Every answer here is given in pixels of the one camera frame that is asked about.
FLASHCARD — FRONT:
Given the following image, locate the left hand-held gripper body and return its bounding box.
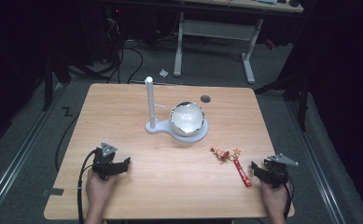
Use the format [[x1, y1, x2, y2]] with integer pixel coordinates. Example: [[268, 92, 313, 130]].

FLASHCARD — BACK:
[[91, 142, 123, 181]]

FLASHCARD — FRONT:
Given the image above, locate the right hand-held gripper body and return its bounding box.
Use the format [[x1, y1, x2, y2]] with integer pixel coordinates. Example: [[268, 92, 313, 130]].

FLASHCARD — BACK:
[[263, 153, 300, 189]]

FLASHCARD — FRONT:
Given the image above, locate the person's right hand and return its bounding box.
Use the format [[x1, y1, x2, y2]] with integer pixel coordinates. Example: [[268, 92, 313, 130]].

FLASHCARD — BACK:
[[258, 179, 293, 220]]

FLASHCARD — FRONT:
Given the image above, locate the person's left hand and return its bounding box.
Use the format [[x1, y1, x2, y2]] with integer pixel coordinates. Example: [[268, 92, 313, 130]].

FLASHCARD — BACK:
[[85, 169, 119, 217]]

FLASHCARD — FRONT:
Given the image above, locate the white stand with round base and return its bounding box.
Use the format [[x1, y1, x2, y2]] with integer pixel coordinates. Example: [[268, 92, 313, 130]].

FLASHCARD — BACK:
[[144, 76, 210, 145]]

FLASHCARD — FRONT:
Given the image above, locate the black tape strip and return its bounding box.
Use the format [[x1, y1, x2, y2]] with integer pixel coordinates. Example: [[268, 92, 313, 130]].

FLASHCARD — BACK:
[[42, 188, 65, 198]]

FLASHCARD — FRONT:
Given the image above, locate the black metal stand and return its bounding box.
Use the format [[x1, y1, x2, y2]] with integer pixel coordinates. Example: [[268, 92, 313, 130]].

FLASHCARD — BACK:
[[253, 69, 313, 133], [40, 43, 73, 113]]

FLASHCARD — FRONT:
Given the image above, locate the red strap doll keychain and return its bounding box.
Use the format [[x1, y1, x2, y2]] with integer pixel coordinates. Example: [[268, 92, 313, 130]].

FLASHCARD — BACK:
[[209, 147, 253, 189]]

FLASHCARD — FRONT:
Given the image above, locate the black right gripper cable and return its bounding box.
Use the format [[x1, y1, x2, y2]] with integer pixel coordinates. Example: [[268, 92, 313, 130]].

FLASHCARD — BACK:
[[271, 166, 295, 220]]

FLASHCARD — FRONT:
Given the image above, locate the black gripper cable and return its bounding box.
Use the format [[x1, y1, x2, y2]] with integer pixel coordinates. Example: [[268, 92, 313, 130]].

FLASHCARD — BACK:
[[77, 148, 98, 224], [271, 166, 295, 220]]

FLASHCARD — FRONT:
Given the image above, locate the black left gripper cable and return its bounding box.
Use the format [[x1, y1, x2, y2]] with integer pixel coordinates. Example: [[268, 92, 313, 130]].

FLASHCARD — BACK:
[[77, 148, 98, 224]]

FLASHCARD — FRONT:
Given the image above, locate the metal floor rail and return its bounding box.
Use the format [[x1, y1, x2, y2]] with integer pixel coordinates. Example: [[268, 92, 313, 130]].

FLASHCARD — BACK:
[[0, 83, 65, 220], [286, 101, 347, 224]]

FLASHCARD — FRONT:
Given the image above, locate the thin black floor cable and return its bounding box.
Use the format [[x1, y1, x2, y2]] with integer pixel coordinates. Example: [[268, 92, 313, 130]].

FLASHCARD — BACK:
[[54, 112, 81, 173]]

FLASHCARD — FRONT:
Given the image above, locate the bundle of black floor cables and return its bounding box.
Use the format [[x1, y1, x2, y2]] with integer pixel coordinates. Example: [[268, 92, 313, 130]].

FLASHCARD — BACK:
[[104, 17, 145, 85]]

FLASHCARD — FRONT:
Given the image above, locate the white metal table frame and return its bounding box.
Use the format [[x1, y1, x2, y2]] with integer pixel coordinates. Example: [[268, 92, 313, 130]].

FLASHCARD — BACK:
[[173, 0, 305, 85]]

